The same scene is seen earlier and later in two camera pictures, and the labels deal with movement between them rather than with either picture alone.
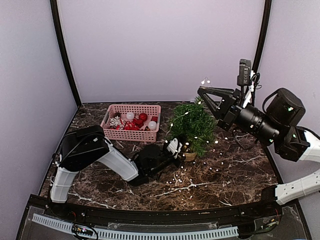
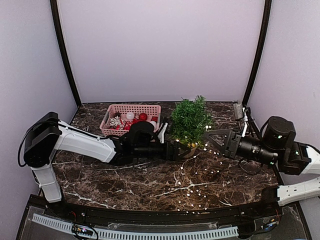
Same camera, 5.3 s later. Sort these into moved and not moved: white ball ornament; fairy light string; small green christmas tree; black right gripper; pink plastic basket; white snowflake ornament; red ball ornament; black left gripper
Moved: fairy light string; black right gripper; black left gripper
Not moved: small green christmas tree; white ball ornament; white snowflake ornament; red ball ornament; pink plastic basket
